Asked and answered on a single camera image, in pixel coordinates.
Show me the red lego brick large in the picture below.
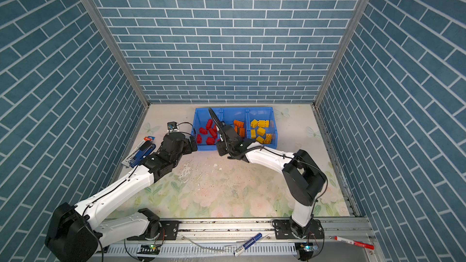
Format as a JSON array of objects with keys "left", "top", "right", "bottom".
[{"left": 209, "top": 127, "right": 217, "bottom": 139}]

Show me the orange lego brick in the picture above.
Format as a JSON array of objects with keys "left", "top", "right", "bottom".
[
  {"left": 234, "top": 120, "right": 245, "bottom": 128},
  {"left": 239, "top": 127, "right": 246, "bottom": 138}
]

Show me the blue three-compartment bin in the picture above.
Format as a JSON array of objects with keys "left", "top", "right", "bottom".
[{"left": 191, "top": 107, "right": 278, "bottom": 151}]

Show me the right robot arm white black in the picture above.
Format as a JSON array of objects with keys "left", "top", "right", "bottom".
[{"left": 208, "top": 108, "right": 327, "bottom": 238}]

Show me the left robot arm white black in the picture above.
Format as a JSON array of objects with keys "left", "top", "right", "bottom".
[{"left": 44, "top": 130, "right": 197, "bottom": 262}]

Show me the red lego brick long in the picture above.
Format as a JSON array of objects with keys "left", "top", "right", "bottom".
[{"left": 205, "top": 119, "right": 214, "bottom": 130}]

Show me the yellow lego brick extra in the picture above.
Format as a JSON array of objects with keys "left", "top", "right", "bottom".
[{"left": 264, "top": 134, "right": 274, "bottom": 144}]

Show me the blue stapler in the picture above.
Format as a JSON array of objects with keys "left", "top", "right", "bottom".
[{"left": 121, "top": 136, "right": 156, "bottom": 168}]

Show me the blue white marker pen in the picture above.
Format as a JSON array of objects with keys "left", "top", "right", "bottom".
[{"left": 233, "top": 233, "right": 263, "bottom": 257}]

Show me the red white marker pen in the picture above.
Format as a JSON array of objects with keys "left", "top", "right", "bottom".
[{"left": 334, "top": 236, "right": 374, "bottom": 251}]

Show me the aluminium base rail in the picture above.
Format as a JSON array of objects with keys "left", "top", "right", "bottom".
[{"left": 88, "top": 217, "right": 384, "bottom": 262}]

